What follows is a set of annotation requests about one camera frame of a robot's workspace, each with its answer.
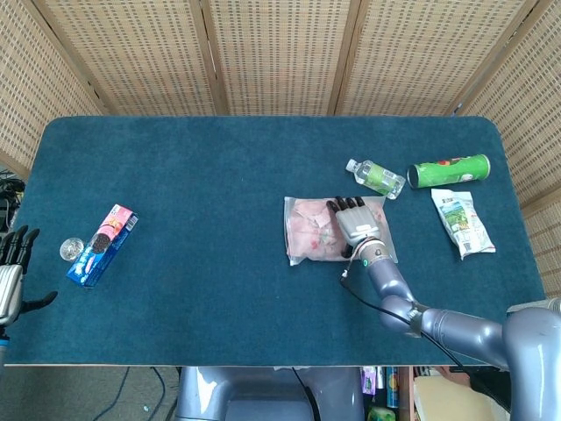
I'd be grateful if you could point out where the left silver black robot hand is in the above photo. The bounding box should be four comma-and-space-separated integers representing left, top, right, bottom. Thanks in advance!
0, 225, 59, 326

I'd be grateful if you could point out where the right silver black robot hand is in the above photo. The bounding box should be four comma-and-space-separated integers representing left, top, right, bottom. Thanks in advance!
325, 195, 383, 260

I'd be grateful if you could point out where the clear plastic bag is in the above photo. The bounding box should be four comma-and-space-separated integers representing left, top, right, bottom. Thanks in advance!
283, 195, 399, 268

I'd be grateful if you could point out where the white green snack packet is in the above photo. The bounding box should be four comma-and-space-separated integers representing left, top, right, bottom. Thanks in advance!
430, 188, 497, 260

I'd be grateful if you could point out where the clear bottle with green label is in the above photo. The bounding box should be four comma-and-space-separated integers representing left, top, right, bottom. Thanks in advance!
345, 158, 407, 201

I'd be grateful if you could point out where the pink blue cookie box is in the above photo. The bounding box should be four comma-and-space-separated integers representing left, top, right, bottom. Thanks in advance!
65, 203, 138, 289

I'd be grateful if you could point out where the green chips can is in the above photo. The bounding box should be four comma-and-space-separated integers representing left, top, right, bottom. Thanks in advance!
407, 153, 491, 190

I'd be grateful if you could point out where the teal table mat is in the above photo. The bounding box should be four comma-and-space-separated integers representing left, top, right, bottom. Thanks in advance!
0, 115, 557, 367

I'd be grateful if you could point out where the purple packet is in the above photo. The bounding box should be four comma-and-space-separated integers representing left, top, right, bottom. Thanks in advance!
360, 367, 378, 396

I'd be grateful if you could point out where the blue yellow box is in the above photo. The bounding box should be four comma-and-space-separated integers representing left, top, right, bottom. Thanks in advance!
385, 367, 401, 409

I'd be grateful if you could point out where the woven rattan folding screen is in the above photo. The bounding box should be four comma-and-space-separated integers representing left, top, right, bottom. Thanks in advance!
0, 0, 561, 299

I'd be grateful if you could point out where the pale yellow paper folder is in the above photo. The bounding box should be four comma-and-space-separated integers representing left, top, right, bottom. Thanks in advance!
414, 375, 473, 421

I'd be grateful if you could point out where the grey robot torso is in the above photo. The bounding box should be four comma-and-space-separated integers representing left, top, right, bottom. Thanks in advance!
174, 366, 365, 421

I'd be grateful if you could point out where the white grey cylinder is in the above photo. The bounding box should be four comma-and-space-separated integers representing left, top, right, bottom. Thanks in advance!
507, 297, 561, 328

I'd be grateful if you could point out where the black cable tangle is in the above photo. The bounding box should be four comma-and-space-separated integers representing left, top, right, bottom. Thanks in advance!
0, 166, 25, 233

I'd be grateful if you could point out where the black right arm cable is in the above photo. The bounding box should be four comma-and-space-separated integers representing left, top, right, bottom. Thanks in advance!
339, 269, 512, 413

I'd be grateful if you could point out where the blue floor cable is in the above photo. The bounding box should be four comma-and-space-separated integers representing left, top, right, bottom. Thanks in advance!
106, 367, 131, 418

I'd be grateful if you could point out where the black torso cable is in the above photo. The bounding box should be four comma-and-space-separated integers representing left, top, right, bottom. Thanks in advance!
291, 367, 317, 421

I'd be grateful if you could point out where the black floor cable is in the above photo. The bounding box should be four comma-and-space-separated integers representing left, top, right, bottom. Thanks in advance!
150, 367, 168, 417

